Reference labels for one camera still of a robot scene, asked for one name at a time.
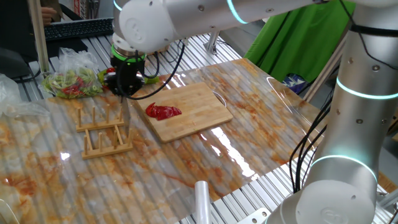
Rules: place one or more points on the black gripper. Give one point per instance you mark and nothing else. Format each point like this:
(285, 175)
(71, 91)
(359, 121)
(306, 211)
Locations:
(129, 70)

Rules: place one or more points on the steel cleaver knife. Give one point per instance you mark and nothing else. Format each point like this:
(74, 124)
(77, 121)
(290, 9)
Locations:
(125, 115)

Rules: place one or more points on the bamboo cutting board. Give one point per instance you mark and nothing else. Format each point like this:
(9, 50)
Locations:
(199, 112)

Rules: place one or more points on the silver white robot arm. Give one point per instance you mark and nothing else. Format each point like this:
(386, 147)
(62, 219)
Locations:
(357, 124)

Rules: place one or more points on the cut red chili slice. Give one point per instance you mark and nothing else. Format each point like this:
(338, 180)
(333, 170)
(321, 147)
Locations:
(150, 110)

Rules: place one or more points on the bag of chopped peppers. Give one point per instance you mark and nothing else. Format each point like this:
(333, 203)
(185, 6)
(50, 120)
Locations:
(71, 84)

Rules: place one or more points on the bare human hand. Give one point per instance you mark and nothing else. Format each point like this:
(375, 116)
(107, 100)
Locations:
(48, 15)

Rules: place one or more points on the dark red pepper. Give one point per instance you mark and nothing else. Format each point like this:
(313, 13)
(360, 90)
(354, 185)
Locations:
(110, 70)

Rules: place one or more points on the small green pepper piece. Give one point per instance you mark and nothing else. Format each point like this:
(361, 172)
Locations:
(101, 75)

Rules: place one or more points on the red pepper piece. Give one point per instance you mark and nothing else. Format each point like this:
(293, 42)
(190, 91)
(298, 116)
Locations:
(168, 112)

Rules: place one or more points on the wooden peg rack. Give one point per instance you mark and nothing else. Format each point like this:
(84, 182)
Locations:
(102, 151)

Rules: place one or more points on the black keyboard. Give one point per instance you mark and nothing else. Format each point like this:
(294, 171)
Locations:
(77, 28)

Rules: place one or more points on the empty clear plastic bag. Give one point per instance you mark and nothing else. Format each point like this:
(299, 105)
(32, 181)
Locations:
(15, 99)

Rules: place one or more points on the black office chair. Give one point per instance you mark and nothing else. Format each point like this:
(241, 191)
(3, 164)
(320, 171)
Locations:
(12, 62)

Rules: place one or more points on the marble pattern plastic mat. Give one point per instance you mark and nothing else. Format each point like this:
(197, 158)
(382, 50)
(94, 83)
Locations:
(248, 102)

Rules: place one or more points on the white plastic roll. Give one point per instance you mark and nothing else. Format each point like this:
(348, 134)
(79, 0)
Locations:
(202, 202)

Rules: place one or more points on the blue patterned bag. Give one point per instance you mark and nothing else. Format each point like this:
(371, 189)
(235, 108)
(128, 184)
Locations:
(293, 83)

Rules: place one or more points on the green cloth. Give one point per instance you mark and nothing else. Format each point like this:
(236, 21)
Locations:
(301, 46)

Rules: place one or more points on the aluminium frame post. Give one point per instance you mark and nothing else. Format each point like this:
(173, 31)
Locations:
(323, 74)
(38, 37)

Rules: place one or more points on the silver metal post foot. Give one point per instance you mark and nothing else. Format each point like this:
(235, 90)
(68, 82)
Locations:
(213, 43)

